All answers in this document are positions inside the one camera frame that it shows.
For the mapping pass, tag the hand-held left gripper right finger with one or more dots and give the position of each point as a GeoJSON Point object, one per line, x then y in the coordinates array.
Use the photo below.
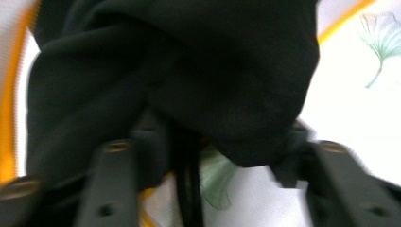
{"type": "Point", "coordinates": [293, 164]}

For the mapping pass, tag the leaf print mesh bag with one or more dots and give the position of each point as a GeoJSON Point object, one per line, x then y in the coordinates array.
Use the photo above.
{"type": "Point", "coordinates": [346, 107]}

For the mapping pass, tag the black cloth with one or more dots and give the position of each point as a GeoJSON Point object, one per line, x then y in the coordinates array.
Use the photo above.
{"type": "Point", "coordinates": [189, 63]}

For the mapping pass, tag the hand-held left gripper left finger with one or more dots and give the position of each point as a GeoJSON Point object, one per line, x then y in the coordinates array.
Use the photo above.
{"type": "Point", "coordinates": [151, 151]}

